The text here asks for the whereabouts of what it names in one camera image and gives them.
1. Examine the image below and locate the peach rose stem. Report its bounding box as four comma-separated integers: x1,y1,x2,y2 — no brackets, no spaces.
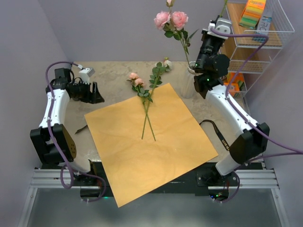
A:
127,72,156,141

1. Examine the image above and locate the aluminium frame rail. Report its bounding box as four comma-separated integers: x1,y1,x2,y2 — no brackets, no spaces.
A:
19,160,289,227

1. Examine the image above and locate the white rose leafy stem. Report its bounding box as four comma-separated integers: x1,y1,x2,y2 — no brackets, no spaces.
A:
139,57,172,141

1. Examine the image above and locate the pale pink rose stem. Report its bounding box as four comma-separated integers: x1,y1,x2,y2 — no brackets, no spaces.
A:
219,0,228,17

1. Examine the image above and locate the orange box in basket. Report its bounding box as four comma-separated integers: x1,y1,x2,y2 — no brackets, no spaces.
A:
229,83,241,98

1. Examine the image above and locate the blue puzzle cube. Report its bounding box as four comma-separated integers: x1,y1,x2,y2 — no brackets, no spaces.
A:
252,34,269,44

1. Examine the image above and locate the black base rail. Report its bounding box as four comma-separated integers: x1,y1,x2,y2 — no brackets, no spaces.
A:
42,161,263,197

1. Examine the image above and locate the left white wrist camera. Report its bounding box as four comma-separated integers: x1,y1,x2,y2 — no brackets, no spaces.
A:
79,68,95,85

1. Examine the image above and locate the black printed ribbon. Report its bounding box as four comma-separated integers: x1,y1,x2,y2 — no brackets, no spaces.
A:
76,119,229,153

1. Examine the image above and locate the colourful sponge pack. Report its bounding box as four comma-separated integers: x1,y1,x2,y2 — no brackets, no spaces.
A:
239,0,266,29

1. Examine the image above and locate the orange wrapping paper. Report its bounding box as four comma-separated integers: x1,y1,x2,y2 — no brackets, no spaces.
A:
85,84,218,207

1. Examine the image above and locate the white wire shelf rack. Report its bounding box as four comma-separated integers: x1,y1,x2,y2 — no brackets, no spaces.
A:
221,0,294,99

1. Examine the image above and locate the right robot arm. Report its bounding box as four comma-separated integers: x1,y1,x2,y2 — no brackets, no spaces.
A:
194,29,269,186

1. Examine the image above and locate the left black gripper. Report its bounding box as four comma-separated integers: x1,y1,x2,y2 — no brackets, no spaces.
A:
71,79,104,104

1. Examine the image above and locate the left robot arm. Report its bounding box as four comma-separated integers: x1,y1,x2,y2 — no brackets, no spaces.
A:
30,68,105,185

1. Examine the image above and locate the grey tall box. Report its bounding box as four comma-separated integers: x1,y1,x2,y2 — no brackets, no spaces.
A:
256,9,273,35

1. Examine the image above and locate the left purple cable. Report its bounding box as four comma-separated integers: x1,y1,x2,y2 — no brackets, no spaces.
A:
45,61,107,203

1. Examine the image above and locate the white ribbed vase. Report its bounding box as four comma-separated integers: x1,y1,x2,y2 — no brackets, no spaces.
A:
179,61,198,98

